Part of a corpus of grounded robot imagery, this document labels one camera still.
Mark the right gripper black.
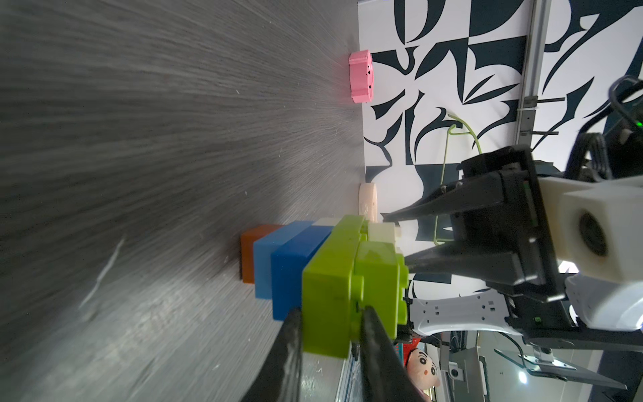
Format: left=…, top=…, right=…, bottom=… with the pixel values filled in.
left=383, top=146, right=564, bottom=302

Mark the white lego brick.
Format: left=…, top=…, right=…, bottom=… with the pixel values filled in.
left=368, top=222, right=401, bottom=246

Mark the dark blue lego brick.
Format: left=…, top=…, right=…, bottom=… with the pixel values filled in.
left=272, top=225, right=333, bottom=321

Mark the beige round clock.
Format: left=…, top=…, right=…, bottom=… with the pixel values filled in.
left=358, top=183, right=379, bottom=223

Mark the cartoon doll figure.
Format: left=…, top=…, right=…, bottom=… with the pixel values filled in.
left=403, top=339, right=440, bottom=391

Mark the green hoop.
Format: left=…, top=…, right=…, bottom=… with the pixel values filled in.
left=433, top=112, right=484, bottom=247

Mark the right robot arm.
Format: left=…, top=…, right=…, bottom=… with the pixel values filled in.
left=383, top=76, right=642, bottom=351

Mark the orange lego brick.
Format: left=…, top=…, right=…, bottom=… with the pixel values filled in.
left=239, top=224, right=282, bottom=284

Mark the pink alarm clock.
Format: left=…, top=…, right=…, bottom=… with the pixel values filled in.
left=348, top=50, right=373, bottom=104

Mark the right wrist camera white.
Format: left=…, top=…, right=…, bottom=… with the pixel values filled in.
left=539, top=176, right=642, bottom=283

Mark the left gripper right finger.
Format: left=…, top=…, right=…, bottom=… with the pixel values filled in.
left=359, top=307, right=424, bottom=402

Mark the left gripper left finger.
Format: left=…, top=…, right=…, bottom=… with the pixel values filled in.
left=241, top=308, right=303, bottom=402

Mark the light blue lego brick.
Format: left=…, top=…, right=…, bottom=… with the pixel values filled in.
left=255, top=220, right=313, bottom=300

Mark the green L-shaped lego brick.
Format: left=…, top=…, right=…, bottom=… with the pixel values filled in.
left=354, top=241, right=410, bottom=340

